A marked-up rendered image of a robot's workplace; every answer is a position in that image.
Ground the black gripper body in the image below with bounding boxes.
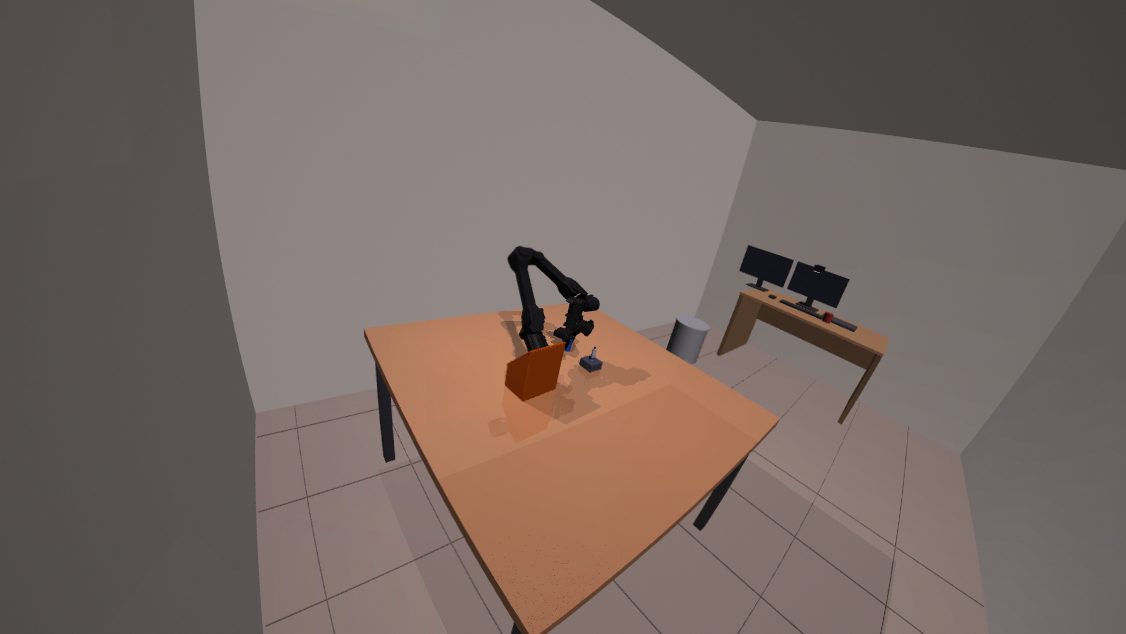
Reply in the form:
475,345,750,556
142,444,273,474
554,312,582,340

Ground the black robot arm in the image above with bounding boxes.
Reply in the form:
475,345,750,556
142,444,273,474
508,245,600,352

